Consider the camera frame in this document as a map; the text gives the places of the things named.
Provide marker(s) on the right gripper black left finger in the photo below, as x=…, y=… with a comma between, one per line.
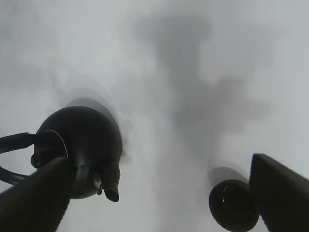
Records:
x=38, y=203

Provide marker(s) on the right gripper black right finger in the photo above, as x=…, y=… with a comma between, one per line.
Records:
x=281, y=196

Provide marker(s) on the small black teacup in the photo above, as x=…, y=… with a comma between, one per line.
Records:
x=232, y=206

